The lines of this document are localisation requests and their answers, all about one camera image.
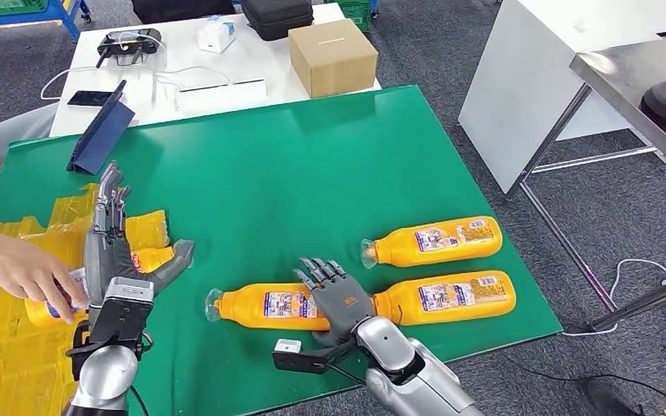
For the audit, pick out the white desk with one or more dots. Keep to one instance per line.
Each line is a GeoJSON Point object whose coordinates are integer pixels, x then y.
{"type": "Point", "coordinates": [528, 86]}

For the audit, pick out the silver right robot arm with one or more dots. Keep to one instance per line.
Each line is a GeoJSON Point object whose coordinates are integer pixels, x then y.
{"type": "Point", "coordinates": [408, 373]}

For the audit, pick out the black smartphone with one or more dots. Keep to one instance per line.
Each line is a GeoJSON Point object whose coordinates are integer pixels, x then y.
{"type": "Point", "coordinates": [87, 98]}

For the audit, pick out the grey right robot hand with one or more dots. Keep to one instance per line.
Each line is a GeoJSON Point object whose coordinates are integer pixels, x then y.
{"type": "Point", "coordinates": [341, 307]}

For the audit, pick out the black metal bar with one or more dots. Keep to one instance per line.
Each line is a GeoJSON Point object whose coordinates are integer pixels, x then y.
{"type": "Point", "coordinates": [649, 301]}

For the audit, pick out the white table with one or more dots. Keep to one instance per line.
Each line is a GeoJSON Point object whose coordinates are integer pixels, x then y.
{"type": "Point", "coordinates": [252, 63]}

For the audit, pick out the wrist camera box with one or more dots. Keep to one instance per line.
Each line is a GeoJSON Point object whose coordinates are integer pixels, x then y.
{"type": "Point", "coordinates": [298, 362]}
{"type": "Point", "coordinates": [120, 318]}

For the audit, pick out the long white power strip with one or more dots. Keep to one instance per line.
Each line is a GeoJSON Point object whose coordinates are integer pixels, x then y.
{"type": "Point", "coordinates": [222, 96]}

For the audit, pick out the black bag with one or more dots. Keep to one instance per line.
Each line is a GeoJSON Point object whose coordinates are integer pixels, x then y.
{"type": "Point", "coordinates": [182, 8]}

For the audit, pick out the green plastic crate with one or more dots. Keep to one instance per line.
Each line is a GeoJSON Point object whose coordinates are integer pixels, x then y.
{"type": "Point", "coordinates": [9, 5]}
{"type": "Point", "coordinates": [357, 14]}

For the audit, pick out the yellow tape patch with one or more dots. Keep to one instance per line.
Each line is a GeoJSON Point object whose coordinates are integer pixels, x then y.
{"type": "Point", "coordinates": [0, 367]}

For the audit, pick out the blue tablet case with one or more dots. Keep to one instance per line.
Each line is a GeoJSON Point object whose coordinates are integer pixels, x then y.
{"type": "Point", "coordinates": [103, 138]}

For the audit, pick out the black controller with antennas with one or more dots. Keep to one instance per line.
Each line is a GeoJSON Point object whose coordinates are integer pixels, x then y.
{"type": "Point", "coordinates": [128, 41]}

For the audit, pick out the steel table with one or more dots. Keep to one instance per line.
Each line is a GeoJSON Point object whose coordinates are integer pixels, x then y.
{"type": "Point", "coordinates": [637, 74]}

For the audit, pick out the black shoe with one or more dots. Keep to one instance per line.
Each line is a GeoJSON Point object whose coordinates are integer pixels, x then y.
{"type": "Point", "coordinates": [606, 399]}

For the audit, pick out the person's right hand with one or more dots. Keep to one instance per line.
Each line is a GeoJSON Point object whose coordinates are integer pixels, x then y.
{"type": "Point", "coordinates": [28, 270]}

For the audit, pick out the brown cardboard box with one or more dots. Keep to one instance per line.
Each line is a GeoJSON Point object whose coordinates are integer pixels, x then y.
{"type": "Point", "coordinates": [333, 57]}

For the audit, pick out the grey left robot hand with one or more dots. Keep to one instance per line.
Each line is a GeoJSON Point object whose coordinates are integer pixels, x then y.
{"type": "Point", "coordinates": [109, 258]}

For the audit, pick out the orange detergent bottle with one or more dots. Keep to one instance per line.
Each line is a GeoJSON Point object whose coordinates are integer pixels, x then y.
{"type": "Point", "coordinates": [482, 310]}
{"type": "Point", "coordinates": [155, 259]}
{"type": "Point", "coordinates": [241, 307]}
{"type": "Point", "coordinates": [396, 250]}

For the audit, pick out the small white box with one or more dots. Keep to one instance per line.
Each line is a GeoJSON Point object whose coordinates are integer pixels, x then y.
{"type": "Point", "coordinates": [215, 34]}

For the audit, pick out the black hard case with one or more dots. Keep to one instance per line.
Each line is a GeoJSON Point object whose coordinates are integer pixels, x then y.
{"type": "Point", "coordinates": [277, 17]}

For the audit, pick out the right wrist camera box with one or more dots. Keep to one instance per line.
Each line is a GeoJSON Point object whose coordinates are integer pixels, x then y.
{"type": "Point", "coordinates": [298, 362]}

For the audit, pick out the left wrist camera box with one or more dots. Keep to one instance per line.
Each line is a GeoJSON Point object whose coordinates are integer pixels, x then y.
{"type": "Point", "coordinates": [120, 318]}

